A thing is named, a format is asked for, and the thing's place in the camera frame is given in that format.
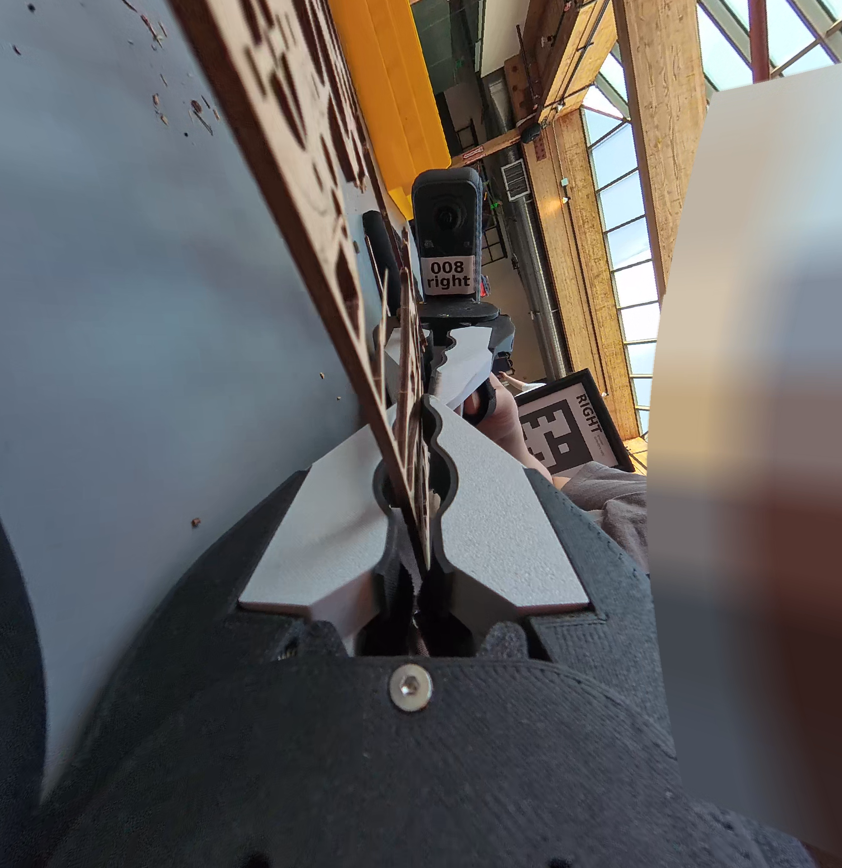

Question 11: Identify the yellow plastic bin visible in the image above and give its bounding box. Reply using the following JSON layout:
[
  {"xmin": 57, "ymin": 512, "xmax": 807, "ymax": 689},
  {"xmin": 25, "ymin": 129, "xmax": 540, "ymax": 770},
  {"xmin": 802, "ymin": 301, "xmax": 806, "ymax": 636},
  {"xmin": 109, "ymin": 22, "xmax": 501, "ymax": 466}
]
[{"xmin": 328, "ymin": 0, "xmax": 453, "ymax": 221}]

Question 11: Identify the wooden model part with holes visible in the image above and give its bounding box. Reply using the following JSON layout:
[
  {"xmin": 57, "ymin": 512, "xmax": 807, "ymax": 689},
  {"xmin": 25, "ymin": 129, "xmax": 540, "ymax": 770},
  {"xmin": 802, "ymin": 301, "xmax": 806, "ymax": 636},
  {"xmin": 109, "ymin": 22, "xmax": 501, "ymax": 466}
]
[{"xmin": 394, "ymin": 227, "xmax": 430, "ymax": 408}]

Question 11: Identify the large wooden cutout sheet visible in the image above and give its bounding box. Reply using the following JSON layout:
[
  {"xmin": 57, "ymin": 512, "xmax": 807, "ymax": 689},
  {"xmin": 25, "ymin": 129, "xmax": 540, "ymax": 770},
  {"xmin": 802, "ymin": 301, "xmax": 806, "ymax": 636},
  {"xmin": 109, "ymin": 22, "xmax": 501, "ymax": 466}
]
[{"xmin": 169, "ymin": 0, "xmax": 437, "ymax": 572}]

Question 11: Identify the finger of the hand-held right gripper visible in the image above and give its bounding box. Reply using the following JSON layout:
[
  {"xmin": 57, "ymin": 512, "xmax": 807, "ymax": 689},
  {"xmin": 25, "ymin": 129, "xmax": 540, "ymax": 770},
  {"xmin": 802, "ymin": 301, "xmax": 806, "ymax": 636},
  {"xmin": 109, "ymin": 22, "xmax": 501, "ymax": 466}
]
[
  {"xmin": 430, "ymin": 327, "xmax": 494, "ymax": 412},
  {"xmin": 382, "ymin": 324, "xmax": 422, "ymax": 409}
]

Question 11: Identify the black mesh pad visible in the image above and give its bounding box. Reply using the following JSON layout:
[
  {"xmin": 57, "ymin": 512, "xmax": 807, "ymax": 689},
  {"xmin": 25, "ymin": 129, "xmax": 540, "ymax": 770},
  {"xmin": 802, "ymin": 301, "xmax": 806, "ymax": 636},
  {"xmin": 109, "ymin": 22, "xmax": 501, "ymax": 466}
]
[{"xmin": 362, "ymin": 210, "xmax": 403, "ymax": 320}]

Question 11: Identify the framed black white tag sign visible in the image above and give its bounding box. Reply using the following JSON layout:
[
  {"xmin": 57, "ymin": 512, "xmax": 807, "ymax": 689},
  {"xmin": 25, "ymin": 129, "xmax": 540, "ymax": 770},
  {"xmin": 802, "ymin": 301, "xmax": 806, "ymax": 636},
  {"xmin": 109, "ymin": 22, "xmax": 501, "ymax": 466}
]
[{"xmin": 515, "ymin": 368, "xmax": 637, "ymax": 477}]

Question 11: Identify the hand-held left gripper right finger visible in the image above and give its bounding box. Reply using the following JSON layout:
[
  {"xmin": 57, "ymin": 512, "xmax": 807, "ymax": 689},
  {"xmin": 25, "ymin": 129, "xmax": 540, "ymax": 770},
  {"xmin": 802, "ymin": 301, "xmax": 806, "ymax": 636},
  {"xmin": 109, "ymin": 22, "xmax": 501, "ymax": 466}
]
[{"xmin": 420, "ymin": 395, "xmax": 591, "ymax": 640}]

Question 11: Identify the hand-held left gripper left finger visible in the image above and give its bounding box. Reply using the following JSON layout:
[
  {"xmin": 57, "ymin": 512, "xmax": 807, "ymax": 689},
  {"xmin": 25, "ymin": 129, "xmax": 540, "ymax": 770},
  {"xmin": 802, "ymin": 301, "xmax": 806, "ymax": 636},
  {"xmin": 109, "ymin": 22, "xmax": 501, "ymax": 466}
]
[{"xmin": 238, "ymin": 410, "xmax": 403, "ymax": 655}]

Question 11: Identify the person's right hand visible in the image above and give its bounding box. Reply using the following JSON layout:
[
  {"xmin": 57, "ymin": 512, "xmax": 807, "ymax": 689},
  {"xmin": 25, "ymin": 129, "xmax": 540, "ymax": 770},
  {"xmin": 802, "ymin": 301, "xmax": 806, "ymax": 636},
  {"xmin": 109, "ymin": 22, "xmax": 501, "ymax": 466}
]
[{"xmin": 477, "ymin": 369, "xmax": 554, "ymax": 484}]

